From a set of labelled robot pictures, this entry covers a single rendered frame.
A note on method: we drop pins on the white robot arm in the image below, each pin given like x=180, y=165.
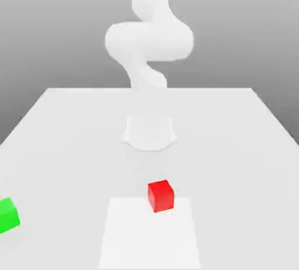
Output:
x=149, y=41

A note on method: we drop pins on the small red cube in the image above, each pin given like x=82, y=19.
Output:
x=161, y=196

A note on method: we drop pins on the small green cube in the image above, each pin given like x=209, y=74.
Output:
x=8, y=215

